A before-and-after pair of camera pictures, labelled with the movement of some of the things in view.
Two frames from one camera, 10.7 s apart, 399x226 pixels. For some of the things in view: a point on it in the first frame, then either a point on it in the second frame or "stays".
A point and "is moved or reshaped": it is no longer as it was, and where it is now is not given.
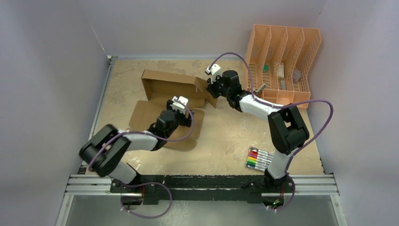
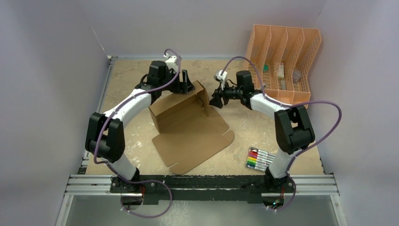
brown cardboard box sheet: (171, 96) is moved or reshaped
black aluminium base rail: (203, 189) stays
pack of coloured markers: (259, 159) stays
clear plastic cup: (297, 74) stays
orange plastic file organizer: (276, 62) stays
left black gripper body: (179, 119) -> (175, 86)
